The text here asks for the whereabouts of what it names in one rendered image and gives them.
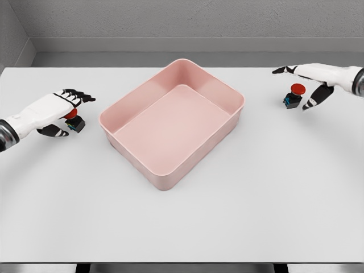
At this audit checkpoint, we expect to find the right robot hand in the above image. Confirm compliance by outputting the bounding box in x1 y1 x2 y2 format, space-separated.
272 63 344 111

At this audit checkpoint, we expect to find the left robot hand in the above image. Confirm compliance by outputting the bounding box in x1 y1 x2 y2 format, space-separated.
30 88 97 139

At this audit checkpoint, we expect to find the red-button industrial switch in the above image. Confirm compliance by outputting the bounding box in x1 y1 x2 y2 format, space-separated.
63 108 86 134
283 83 307 110

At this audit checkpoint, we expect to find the pink rectangular basket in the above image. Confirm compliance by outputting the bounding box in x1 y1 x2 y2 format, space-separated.
98 58 246 192

